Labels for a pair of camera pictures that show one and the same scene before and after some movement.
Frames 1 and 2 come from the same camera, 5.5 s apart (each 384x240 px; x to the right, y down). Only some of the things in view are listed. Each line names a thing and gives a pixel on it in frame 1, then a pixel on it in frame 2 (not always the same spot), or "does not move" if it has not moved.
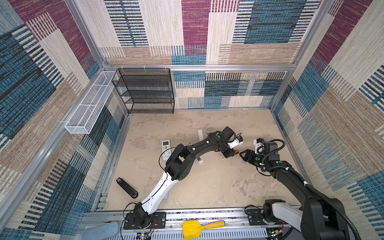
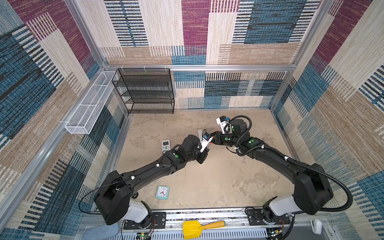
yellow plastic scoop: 193,230 does not move
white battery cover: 200,135 does not move
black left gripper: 230,153 to 203,155
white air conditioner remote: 166,146 does not move
